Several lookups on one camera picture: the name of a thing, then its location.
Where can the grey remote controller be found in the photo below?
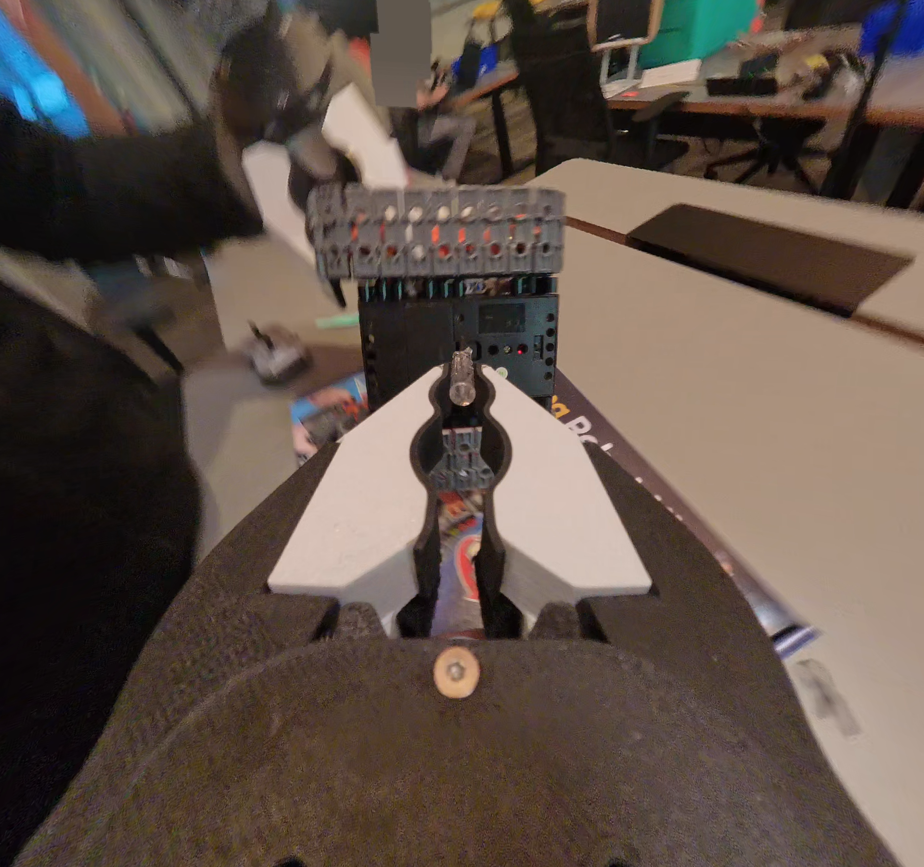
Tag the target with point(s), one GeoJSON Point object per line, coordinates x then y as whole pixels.
{"type": "Point", "coordinates": [277, 355]}

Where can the teal plastic tweezers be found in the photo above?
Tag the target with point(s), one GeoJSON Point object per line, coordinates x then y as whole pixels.
{"type": "Point", "coordinates": [337, 321]}

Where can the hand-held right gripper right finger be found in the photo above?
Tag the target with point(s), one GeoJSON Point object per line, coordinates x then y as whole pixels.
{"type": "Point", "coordinates": [571, 521]}

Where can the blue robot kit box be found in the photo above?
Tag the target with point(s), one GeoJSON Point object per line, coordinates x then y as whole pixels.
{"type": "Point", "coordinates": [650, 521]}

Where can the person's left forearm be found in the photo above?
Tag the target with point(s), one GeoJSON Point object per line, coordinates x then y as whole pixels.
{"type": "Point", "coordinates": [116, 181]}

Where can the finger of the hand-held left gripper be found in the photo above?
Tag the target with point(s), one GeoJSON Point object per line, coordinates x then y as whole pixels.
{"type": "Point", "coordinates": [296, 196]}
{"type": "Point", "coordinates": [364, 145]}

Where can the wooden background table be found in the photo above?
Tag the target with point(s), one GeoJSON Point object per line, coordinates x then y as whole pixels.
{"type": "Point", "coordinates": [780, 102]}

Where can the tracked building-block toy robot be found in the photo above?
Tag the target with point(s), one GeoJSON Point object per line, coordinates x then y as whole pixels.
{"type": "Point", "coordinates": [448, 304]}

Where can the large black office chair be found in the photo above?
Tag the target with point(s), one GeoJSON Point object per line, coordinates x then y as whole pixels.
{"type": "Point", "coordinates": [556, 73]}

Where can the grey desk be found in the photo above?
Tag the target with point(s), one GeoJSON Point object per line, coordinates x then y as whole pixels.
{"type": "Point", "coordinates": [751, 420]}

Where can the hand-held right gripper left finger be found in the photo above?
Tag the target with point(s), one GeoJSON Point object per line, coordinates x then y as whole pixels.
{"type": "Point", "coordinates": [347, 521]}

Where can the black wood-edged chair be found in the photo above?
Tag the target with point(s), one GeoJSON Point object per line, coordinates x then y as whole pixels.
{"type": "Point", "coordinates": [628, 8]}

